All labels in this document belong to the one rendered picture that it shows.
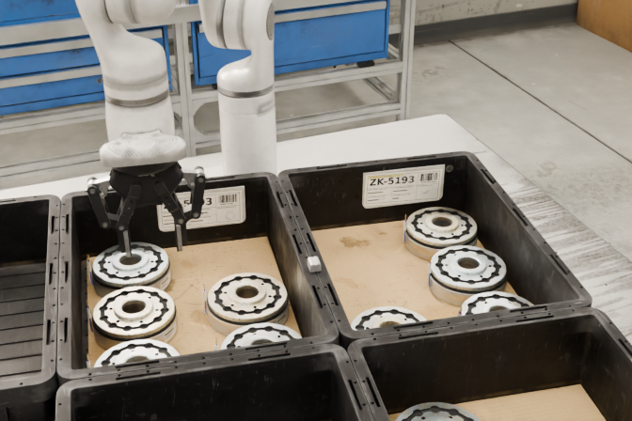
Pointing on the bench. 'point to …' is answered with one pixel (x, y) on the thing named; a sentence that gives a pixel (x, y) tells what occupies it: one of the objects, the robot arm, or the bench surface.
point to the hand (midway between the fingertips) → (152, 240)
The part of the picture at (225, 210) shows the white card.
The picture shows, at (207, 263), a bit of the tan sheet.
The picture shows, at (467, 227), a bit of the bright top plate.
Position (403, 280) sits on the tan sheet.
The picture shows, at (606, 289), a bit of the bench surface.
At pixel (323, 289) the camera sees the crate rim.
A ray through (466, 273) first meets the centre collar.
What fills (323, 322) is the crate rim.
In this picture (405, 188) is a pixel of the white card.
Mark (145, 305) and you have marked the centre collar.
